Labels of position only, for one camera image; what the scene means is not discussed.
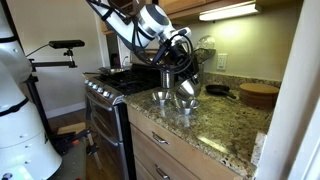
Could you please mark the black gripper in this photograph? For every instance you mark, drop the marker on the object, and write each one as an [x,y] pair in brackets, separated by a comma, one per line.
[180,53]

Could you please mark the small stainless steel bowl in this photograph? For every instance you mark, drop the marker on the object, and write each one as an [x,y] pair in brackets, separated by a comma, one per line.
[185,106]
[161,97]
[186,88]

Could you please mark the perforated steel utensil holder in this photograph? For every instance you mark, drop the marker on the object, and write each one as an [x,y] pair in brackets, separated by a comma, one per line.
[167,80]
[201,71]

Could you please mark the black cast iron skillet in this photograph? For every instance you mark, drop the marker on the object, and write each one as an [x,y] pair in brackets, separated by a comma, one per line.
[216,90]

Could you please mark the wooden upper cabinet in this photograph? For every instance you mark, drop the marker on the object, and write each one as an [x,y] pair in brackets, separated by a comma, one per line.
[186,5]

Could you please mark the round wooden board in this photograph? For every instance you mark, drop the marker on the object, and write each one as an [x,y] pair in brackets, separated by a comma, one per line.
[259,88]
[258,101]

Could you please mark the under-cabinet light fixture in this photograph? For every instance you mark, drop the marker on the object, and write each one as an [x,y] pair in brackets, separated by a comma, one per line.
[230,11]

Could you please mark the steel frying pan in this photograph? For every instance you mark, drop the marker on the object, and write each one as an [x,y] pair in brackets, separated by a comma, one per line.
[111,71]

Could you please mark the kitchen base cabinet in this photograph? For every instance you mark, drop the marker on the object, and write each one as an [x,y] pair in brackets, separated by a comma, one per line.
[186,156]

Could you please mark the silver stove knob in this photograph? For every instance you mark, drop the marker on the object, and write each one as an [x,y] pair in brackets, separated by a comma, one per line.
[106,94]
[99,90]
[93,86]
[87,83]

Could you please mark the steel range hood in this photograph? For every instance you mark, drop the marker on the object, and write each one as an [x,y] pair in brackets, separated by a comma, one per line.
[128,6]

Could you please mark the steel gas stove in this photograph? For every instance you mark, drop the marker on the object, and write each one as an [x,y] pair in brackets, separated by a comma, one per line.
[110,133]

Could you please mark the black bar clamp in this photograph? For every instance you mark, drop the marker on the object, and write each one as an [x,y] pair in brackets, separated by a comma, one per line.
[91,148]

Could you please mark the flat pale board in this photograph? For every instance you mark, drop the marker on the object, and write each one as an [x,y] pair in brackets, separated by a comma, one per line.
[73,128]

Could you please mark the black tool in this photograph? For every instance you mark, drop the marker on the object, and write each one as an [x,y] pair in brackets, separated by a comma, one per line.
[63,143]

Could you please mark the robot cart platform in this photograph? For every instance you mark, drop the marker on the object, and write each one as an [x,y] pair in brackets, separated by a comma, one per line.
[71,163]

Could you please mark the white wall outlet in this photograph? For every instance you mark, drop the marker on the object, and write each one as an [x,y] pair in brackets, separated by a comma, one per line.
[222,61]

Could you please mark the wrist mounted camera box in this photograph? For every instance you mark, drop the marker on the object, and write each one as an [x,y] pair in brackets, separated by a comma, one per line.
[182,32]

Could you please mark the white door frame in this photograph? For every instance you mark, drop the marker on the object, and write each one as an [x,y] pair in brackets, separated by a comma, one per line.
[293,100]

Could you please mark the black stereo camera bar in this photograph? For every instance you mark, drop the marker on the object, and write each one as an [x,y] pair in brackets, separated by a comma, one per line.
[66,44]

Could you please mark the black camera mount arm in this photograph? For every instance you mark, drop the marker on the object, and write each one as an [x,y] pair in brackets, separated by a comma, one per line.
[53,63]

